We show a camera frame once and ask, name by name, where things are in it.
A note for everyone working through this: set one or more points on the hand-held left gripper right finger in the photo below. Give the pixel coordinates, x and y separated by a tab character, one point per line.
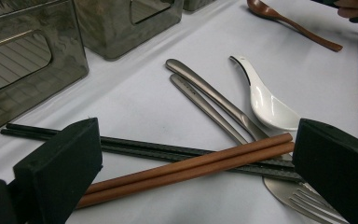
338	168

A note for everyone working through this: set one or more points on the metal fork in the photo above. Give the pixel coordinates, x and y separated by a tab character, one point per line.
199	101

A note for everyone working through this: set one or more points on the brown wooden spoon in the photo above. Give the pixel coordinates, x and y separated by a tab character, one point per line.
261	7

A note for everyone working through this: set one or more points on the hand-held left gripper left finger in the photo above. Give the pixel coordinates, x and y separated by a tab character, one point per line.
56	174

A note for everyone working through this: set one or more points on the grey transparent plastic bin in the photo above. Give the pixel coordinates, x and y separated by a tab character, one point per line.
112	37
65	77
195	4

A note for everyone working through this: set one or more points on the metal table knife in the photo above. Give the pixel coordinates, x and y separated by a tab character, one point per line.
199	84

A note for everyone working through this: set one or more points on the white ceramic spoon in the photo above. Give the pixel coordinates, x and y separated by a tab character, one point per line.
270	109

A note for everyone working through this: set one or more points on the white table cover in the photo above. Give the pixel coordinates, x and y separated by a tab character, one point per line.
136	102

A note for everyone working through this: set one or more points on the brown wooden chopstick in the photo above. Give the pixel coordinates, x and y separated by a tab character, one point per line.
199	161
199	172

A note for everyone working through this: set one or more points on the black chopstick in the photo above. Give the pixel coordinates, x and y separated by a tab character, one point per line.
136	154
152	146

